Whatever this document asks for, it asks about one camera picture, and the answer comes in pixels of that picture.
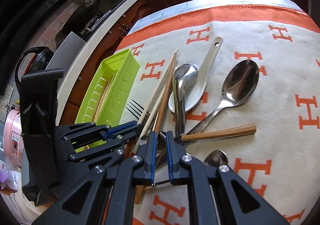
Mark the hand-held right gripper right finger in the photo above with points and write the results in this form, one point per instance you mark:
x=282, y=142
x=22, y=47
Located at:
x=170, y=155

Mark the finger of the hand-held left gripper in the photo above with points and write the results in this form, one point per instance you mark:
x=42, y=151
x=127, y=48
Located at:
x=110, y=146
x=120, y=128

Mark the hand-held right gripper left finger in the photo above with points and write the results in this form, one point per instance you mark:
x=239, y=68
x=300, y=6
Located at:
x=153, y=155

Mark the metal fork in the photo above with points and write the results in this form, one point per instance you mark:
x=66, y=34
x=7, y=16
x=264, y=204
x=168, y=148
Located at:
x=136, y=110

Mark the red-tipped bamboo chopstick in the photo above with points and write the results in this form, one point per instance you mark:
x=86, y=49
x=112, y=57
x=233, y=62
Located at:
x=153, y=105
x=156, y=90

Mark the brown wooden chopstick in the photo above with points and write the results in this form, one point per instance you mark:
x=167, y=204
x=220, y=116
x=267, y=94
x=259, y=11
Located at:
x=225, y=132
x=163, y=105

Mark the green plastic utensil tray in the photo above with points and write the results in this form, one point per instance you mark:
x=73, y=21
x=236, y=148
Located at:
x=120, y=77

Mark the white ceramic spoon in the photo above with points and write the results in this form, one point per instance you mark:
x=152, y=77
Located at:
x=195, y=84

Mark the large metal spoon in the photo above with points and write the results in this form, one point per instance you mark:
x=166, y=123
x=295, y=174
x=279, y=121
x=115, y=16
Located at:
x=240, y=82

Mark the pink rice cooker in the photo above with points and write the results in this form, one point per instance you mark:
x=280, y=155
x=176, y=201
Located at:
x=13, y=135

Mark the black and red cooker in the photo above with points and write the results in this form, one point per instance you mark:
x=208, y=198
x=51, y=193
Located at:
x=42, y=57

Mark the crumpled plastic bag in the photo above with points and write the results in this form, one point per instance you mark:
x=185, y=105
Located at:
x=11, y=177

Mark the steel splash plate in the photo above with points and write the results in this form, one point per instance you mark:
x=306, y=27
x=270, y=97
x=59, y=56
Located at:
x=67, y=52

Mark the person's white clothing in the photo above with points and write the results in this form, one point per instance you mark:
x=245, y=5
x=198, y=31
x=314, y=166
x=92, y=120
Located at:
x=20, y=206

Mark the orange and cream printed blanket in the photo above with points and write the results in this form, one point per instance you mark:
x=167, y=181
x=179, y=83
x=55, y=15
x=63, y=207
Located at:
x=275, y=140

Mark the gas stove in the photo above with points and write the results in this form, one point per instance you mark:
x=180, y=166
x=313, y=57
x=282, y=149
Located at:
x=96, y=23

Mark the blue tile-pattern table cover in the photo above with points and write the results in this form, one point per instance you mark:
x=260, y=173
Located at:
x=225, y=2

